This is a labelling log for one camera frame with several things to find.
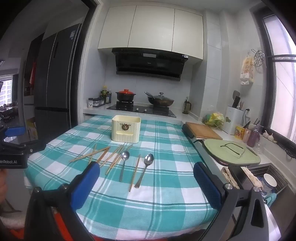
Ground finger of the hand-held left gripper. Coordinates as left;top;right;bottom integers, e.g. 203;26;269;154
0;126;26;139
20;140;47;154

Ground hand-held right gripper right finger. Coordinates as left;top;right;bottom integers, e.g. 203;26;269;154
193;162;270;241

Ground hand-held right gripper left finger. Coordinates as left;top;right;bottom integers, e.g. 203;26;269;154
24;161;100;241

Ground pile of wooden chopsticks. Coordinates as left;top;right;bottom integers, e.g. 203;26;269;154
69;143;134;175

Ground small steel spoon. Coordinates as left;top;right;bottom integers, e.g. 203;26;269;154
119;151;130;182

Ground slim wooden chopstick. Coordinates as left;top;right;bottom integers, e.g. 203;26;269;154
129;154;141;192

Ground large steel spoon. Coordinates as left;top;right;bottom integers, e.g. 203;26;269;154
134;153;154;189

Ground cream ribbed utensil holder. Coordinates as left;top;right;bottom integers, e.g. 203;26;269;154
112;115;141;142

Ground yellow cardboard box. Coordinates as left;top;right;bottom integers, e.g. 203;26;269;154
26;118;39;141

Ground dark dining furniture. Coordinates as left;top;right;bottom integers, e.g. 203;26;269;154
0;101;19;124

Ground green plastic cutting board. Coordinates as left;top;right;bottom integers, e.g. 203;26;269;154
203;138;261;166

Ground black kitchen sink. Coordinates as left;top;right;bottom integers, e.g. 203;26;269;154
228;163;290;195

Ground teal checked tablecloth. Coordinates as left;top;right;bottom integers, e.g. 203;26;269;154
24;115;219;235

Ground wooden cutting board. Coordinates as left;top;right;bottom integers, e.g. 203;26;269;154
185;122;223;140

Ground dark grey refrigerator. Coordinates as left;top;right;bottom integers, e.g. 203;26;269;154
34;23;83;141

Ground red hanging cloth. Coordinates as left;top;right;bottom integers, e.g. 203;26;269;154
29;62;37;84

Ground yellow printed mug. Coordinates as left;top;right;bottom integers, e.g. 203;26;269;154
234;125;246;140

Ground white bowl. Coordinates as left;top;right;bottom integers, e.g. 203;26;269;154
263;173;278;188

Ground teal dish cloth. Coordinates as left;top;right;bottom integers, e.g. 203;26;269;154
263;193;277;206

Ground bag of yellow green sponges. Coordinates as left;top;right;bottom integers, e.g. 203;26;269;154
203;112;225;128

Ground purple glass bottle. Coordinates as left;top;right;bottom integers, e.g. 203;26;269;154
247;125;261;148

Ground white knife holder box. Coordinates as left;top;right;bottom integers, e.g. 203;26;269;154
225;106;245;135

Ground garlic bulbs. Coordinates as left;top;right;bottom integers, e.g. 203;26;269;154
263;130;277;143

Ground green glass jug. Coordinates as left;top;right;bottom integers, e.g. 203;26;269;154
182;97;192;114

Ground black kitchen spatula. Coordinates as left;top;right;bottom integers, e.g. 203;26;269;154
232;90;241;109

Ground black gas stove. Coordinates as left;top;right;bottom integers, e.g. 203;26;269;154
107;101;177;118

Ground black wok with glass lid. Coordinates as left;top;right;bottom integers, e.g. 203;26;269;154
145;92;174;108

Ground black clay pot red lid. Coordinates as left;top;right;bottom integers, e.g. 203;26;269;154
115;89;137;103

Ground hanging noodle bag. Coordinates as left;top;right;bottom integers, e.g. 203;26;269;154
240;54;255;85

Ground kitchen window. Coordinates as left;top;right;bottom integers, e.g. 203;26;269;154
261;13;296;145

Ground black range hood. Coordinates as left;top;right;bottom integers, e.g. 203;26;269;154
112;48;189;82

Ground white upper cabinets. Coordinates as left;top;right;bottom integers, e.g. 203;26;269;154
98;5;204;61

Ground black wire rack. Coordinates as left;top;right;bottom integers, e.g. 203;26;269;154
220;143;246;159

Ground hanging wire steamer rack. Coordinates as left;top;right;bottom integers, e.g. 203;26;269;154
252;49;265;68

